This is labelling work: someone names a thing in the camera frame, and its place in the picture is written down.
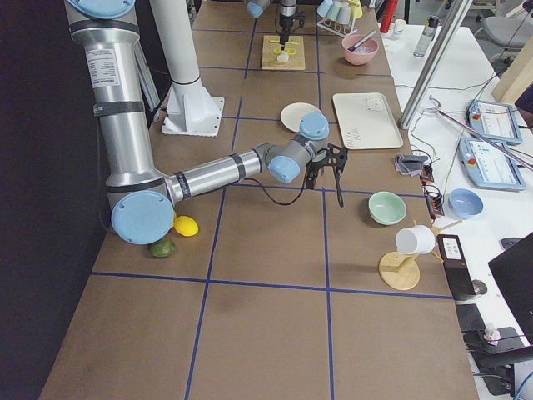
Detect reacher grabber tool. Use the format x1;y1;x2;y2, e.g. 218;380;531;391
427;95;533;171

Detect red cylinder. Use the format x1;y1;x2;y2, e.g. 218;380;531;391
380;0;398;33

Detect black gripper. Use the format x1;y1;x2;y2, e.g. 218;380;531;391
279;0;296;47
305;150;329;189

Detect teach pendant far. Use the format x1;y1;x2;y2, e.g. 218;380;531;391
467;100;522;145

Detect teach pendant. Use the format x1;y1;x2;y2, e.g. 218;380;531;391
467;100;522;145
459;137;526;192

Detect mint green cup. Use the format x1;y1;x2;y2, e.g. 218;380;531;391
326;1;345;21

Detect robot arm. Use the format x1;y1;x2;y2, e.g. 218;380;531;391
247;0;297;51
65;1;329;245

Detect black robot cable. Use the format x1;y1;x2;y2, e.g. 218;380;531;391
241;166;345;208

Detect cream bear tray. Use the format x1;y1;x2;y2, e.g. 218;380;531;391
332;92;403;150

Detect light blue bowl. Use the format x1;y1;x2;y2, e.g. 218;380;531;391
448;188;484;219

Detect wooden mug stand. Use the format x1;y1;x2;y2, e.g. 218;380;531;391
378;220;461;291

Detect white mug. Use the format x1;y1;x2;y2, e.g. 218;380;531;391
395;225;436;254

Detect mint green bowl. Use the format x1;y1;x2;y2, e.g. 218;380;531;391
368;191;407;226

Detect yellow cup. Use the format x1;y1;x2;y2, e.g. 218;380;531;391
347;0;363;21

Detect grey cup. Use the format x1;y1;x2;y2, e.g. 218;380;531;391
336;3;351;25

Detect paper cup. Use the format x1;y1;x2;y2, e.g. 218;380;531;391
392;18;406;38

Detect yellow lemon right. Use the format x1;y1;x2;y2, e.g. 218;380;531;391
173;215;199;237

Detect white wire cup rack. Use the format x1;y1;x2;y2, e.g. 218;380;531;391
316;17;358;37

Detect pink bowl with ice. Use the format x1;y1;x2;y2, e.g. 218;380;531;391
341;34;380;66

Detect clear water bottle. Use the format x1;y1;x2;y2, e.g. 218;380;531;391
413;15;441;58

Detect orange black electronics board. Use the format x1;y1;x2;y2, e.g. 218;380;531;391
420;163;445;221

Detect bamboo cutting board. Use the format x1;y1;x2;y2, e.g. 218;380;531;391
261;35;306;71

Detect grey folded cloth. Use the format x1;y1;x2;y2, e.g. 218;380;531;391
394;154;429;177

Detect light blue cup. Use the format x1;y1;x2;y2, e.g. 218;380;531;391
316;0;334;18

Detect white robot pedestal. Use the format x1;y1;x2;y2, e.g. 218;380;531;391
150;0;225;137

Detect aluminium frame post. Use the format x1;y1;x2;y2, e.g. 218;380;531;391
399;0;473;129

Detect black box with label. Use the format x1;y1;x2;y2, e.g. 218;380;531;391
436;233;475;301

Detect teach pendant near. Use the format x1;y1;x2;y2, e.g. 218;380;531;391
459;137;526;192

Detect green avocado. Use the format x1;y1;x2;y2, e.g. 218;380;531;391
147;237;176;258

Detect white round plate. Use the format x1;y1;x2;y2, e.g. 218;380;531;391
280;102;321;133

